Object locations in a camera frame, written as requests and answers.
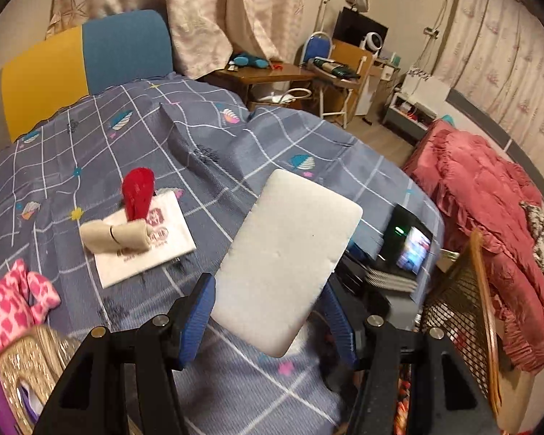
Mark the beige cloth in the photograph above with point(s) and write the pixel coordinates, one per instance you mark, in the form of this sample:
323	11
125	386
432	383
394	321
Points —
99	235

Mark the gold glittery bag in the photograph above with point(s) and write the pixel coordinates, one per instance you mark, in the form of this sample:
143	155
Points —
27	362

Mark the red knit cloth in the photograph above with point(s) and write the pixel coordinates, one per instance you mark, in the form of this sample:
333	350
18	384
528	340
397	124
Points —
138	190

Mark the white foam sponge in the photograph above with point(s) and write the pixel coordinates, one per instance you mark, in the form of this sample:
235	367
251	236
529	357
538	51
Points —
290	253

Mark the floral window curtain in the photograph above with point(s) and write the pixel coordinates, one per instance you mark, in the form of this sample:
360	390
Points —
494	54

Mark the beige patterned curtain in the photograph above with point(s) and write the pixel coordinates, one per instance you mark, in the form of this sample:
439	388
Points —
199	18

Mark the red ruffled blanket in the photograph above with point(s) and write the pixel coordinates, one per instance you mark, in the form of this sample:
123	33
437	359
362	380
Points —
471	181

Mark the black monitor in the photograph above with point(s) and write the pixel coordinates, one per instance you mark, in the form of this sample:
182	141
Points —
349	27

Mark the white low shelf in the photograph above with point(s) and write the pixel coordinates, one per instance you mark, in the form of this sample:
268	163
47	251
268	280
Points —
424	88

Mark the pink spotted plush toy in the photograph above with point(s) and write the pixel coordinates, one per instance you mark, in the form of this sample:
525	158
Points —
9	312

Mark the white printed paper packet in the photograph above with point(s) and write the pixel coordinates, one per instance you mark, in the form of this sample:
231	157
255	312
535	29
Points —
136	263

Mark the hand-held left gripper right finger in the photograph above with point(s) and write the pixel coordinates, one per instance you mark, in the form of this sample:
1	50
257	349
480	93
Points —
340	326

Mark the grey yellow blue headboard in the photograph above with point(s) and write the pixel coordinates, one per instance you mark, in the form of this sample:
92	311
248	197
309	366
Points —
45	77

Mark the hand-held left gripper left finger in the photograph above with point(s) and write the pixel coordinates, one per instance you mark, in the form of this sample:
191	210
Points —
199	312

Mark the light wooden desk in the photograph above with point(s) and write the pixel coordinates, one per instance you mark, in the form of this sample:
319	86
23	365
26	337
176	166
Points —
344	54

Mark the grey grid bedsheet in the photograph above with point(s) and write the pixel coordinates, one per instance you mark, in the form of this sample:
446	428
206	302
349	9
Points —
208	145

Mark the teal plush toy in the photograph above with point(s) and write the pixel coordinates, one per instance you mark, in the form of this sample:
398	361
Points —
249	60

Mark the blue folding chair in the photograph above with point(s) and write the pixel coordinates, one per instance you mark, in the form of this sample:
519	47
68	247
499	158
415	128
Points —
316	47

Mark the dark wooden desk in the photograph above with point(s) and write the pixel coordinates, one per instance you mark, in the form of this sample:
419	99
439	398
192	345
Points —
272	75

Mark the dark striped bundle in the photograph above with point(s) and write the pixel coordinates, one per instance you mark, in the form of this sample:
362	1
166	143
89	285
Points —
335	69

